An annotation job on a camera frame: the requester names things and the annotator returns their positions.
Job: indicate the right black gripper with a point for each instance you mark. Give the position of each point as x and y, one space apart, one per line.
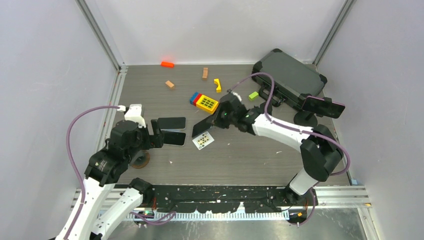
218 114

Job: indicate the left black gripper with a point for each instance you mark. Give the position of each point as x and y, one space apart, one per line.
156 133

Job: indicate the silver phone black screen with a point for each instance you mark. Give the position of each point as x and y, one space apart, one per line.
172 123

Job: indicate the white-edged phone black screen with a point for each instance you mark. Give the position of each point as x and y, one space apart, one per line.
174 138

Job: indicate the teal-edged phone black screen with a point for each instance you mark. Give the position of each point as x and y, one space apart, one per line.
202 126

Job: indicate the black round-base pole stand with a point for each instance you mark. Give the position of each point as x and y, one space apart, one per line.
305 118

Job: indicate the purple phone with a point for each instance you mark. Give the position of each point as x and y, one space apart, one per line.
323 107

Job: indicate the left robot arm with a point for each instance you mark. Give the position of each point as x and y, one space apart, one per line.
104 169

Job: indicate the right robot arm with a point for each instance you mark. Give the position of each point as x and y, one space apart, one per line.
320 153

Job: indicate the black folding phone stand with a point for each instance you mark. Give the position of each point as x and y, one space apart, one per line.
264 107

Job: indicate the round wooden phone stand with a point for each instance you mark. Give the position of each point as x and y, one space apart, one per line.
141 160

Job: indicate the yellow red blue block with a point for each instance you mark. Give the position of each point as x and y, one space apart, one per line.
204 102

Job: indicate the green block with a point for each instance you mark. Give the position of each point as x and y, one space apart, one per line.
253 96

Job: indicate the yellow curved block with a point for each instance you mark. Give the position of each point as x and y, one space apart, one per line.
218 85

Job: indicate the nine of spades card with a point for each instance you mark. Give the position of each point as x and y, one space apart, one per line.
203 140

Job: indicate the tan wooden block upright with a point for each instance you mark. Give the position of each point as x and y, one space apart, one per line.
205 73

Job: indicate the orange red block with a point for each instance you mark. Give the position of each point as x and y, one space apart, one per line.
167 64

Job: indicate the black hard case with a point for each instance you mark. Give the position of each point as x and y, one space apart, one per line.
293 80

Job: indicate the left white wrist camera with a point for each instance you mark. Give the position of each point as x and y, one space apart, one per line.
133 113

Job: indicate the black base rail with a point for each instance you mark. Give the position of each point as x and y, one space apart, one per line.
242 202

